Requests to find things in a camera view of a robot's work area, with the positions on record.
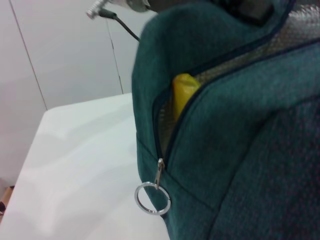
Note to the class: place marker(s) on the yellow banana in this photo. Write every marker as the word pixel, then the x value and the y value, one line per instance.
pixel 183 95

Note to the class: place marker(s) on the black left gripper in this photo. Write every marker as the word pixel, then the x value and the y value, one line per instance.
pixel 155 4

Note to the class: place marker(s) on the brown cardboard box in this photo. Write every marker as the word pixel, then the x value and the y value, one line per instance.
pixel 6 197

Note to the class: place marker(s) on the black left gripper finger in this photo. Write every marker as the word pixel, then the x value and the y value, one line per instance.
pixel 252 12

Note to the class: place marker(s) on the dark teal fabric lunch bag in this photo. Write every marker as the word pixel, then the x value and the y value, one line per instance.
pixel 237 150

